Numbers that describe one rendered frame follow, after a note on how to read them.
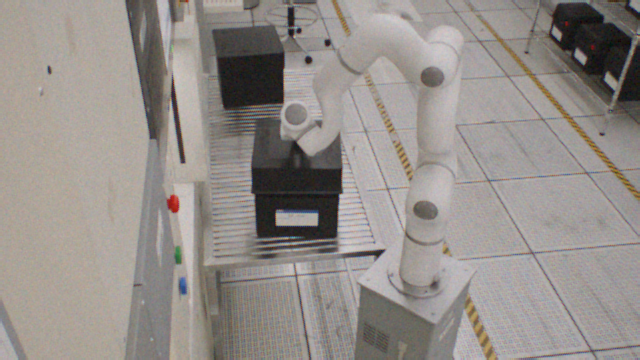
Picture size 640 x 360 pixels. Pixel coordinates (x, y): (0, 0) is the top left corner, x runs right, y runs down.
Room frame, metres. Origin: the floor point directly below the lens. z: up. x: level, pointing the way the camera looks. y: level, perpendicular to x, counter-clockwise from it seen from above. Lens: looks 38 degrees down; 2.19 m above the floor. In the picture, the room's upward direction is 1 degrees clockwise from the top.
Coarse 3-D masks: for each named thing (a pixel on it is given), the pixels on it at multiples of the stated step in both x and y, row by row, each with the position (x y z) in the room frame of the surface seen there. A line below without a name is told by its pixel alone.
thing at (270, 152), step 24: (264, 120) 1.80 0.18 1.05; (264, 144) 1.66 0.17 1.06; (288, 144) 1.66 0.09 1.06; (336, 144) 1.67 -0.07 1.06; (264, 168) 1.53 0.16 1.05; (288, 168) 1.53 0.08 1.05; (312, 168) 1.53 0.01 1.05; (336, 168) 1.54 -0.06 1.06; (264, 192) 1.53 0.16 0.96; (288, 192) 1.53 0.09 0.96; (312, 192) 1.53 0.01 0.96; (336, 192) 1.53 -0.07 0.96
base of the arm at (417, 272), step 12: (408, 240) 1.34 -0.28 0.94; (408, 252) 1.34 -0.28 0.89; (420, 252) 1.32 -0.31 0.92; (432, 252) 1.32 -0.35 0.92; (396, 264) 1.41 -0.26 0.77; (408, 264) 1.33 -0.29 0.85; (420, 264) 1.32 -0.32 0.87; (432, 264) 1.32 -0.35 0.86; (396, 276) 1.36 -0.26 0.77; (408, 276) 1.33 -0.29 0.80; (420, 276) 1.32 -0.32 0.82; (432, 276) 1.33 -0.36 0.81; (444, 276) 1.36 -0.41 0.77; (396, 288) 1.31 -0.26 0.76; (408, 288) 1.31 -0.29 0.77; (420, 288) 1.31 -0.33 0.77; (432, 288) 1.31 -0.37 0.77; (444, 288) 1.32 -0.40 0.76
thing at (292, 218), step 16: (256, 208) 1.54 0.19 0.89; (272, 208) 1.54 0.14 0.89; (288, 208) 1.54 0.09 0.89; (304, 208) 1.54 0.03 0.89; (320, 208) 1.54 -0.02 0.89; (336, 208) 1.54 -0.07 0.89; (256, 224) 1.54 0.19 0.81; (272, 224) 1.54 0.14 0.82; (288, 224) 1.54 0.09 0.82; (304, 224) 1.54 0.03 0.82; (320, 224) 1.54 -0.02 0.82; (336, 224) 1.54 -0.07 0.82
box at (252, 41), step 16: (224, 32) 2.59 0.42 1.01; (240, 32) 2.60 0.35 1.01; (256, 32) 2.60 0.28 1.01; (272, 32) 2.61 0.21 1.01; (224, 48) 2.44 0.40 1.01; (240, 48) 2.44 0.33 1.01; (256, 48) 2.44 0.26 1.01; (272, 48) 2.45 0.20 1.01; (224, 64) 2.36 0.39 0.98; (240, 64) 2.37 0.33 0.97; (256, 64) 2.39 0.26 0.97; (272, 64) 2.40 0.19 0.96; (224, 80) 2.36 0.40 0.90; (240, 80) 2.38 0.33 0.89; (256, 80) 2.39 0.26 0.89; (272, 80) 2.41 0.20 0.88; (224, 96) 2.36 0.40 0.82; (240, 96) 2.37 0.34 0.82; (256, 96) 2.39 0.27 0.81; (272, 96) 2.41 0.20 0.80
